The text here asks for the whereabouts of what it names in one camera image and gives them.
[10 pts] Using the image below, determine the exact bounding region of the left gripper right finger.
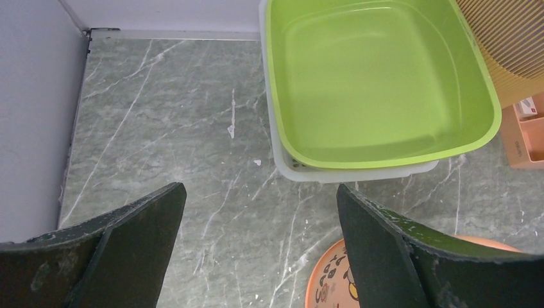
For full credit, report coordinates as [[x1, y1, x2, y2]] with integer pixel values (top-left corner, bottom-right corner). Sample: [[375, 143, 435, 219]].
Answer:
[[336, 184, 543, 307]]

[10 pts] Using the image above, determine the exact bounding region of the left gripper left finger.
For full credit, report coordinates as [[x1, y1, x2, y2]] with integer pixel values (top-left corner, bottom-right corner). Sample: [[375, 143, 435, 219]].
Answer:
[[1, 182, 187, 307]]

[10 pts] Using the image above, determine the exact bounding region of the large orange plastic bucket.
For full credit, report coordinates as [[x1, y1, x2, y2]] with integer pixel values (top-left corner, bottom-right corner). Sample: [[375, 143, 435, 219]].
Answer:
[[305, 232, 543, 307]]

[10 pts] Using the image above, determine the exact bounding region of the white perforated tray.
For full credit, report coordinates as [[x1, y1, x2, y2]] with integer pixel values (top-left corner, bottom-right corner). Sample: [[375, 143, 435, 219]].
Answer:
[[259, 1, 438, 184]]

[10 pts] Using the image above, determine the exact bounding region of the orange plastic file organizer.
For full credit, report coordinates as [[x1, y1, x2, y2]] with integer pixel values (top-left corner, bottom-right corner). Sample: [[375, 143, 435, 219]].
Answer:
[[500, 92, 543, 169]]

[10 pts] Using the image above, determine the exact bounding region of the green plastic basin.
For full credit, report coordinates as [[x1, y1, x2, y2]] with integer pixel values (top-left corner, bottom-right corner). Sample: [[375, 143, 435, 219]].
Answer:
[[264, 1, 502, 169]]

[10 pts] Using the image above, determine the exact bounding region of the white staples box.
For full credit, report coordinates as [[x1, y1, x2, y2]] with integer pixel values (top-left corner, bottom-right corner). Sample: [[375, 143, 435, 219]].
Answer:
[[515, 97, 538, 119]]

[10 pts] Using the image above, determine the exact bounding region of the yellow slatted waste basket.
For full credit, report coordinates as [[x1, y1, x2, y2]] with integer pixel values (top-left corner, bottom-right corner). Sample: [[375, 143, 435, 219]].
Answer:
[[457, 0, 543, 108]]

